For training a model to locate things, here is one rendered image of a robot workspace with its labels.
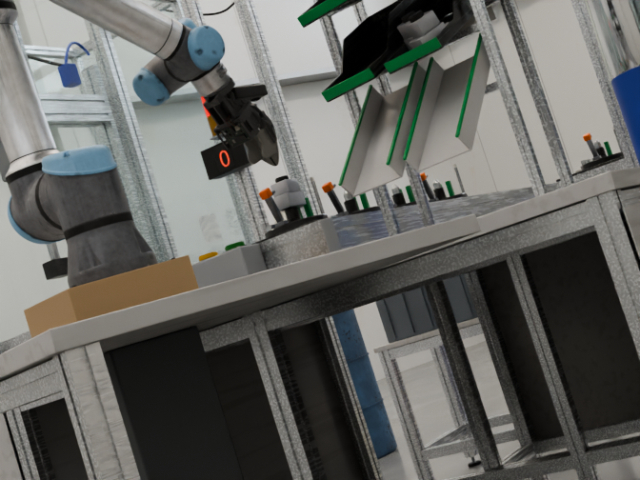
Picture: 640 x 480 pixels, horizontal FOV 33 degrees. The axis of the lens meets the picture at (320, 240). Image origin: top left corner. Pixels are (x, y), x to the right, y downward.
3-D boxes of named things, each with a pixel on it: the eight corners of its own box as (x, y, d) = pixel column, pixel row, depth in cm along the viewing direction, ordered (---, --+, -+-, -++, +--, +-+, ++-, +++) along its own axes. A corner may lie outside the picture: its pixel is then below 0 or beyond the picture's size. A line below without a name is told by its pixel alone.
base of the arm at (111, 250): (84, 285, 172) (65, 225, 172) (61, 297, 185) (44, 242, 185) (170, 260, 179) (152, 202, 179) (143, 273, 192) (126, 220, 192)
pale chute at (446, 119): (472, 150, 198) (457, 135, 196) (417, 172, 207) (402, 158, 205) (495, 47, 215) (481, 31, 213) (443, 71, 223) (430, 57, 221)
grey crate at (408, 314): (526, 303, 402) (506, 243, 404) (385, 345, 435) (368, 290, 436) (563, 288, 438) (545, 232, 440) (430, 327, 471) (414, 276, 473)
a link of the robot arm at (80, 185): (82, 221, 174) (56, 141, 174) (47, 240, 184) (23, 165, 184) (145, 207, 182) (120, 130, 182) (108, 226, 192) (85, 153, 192)
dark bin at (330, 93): (375, 78, 209) (354, 46, 208) (327, 103, 218) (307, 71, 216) (431, 21, 229) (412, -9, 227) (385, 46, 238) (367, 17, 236)
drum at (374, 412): (349, 454, 640) (306, 318, 646) (418, 440, 602) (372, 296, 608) (283, 484, 600) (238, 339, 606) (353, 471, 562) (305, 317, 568)
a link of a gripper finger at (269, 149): (269, 177, 229) (245, 142, 225) (278, 162, 233) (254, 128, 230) (281, 172, 227) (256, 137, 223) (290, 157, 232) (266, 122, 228)
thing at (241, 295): (55, 352, 127) (49, 329, 127) (-105, 425, 201) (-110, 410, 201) (481, 230, 167) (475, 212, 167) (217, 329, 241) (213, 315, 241)
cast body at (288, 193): (290, 206, 229) (281, 174, 230) (274, 212, 231) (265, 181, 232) (311, 203, 236) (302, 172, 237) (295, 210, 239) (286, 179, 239)
